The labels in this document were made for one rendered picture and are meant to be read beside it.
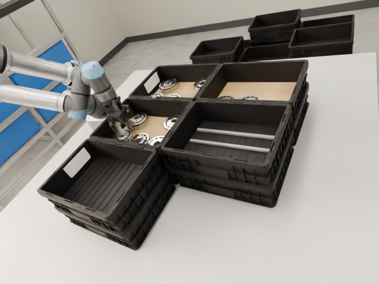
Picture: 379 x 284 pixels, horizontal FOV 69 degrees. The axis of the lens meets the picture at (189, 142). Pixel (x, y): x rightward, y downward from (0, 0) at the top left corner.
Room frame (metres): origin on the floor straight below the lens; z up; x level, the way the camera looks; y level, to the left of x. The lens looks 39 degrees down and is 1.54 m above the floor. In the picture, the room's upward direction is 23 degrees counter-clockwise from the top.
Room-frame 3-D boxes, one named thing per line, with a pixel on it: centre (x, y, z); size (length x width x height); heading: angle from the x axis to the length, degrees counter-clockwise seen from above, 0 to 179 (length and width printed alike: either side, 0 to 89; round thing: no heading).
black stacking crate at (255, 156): (0.76, -0.13, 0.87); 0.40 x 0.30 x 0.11; 47
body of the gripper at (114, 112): (1.07, 0.24, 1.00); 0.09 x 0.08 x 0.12; 47
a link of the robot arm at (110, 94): (1.08, 0.24, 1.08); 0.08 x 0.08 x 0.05
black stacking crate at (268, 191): (0.76, -0.13, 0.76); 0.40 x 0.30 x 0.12; 47
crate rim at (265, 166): (0.76, -0.13, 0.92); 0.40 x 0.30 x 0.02; 47
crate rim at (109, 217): (0.81, 0.36, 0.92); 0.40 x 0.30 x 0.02; 47
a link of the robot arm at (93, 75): (1.08, 0.24, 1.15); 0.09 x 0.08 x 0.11; 39
